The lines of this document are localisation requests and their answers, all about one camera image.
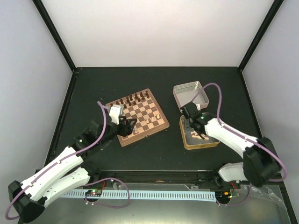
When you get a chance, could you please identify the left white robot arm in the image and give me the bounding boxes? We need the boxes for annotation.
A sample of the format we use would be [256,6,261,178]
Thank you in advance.
[8,116,137,223]

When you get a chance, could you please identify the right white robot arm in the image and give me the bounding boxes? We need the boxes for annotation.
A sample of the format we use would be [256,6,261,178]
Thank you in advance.
[180,102,283,188]

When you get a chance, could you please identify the light chess piece pile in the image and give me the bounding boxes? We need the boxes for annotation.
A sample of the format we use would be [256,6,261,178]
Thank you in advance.
[191,131,209,140]

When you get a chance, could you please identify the wooden chess board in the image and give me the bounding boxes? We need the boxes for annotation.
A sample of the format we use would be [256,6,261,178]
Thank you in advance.
[106,88,170,147]

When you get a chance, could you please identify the left small circuit board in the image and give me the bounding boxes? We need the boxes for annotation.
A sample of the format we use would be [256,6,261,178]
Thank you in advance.
[85,189,102,197]

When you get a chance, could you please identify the small circuit board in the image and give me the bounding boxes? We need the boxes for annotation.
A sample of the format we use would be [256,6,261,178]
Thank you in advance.
[85,189,102,197]
[215,191,239,199]

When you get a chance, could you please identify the right small circuit board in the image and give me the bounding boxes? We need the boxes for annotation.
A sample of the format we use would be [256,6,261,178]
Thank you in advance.
[215,191,239,199]

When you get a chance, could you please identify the gold metal tin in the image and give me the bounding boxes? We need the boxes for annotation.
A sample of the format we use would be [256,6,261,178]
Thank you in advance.
[179,116,220,150]

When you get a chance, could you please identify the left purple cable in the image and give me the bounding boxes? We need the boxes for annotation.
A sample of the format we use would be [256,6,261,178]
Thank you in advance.
[5,101,130,220]

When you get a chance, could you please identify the black mounting rail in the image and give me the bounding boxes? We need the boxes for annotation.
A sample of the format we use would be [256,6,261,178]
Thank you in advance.
[93,170,249,189]

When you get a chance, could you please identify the light blue cable duct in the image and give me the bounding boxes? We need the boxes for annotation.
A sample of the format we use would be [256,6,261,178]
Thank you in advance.
[62,189,216,202]

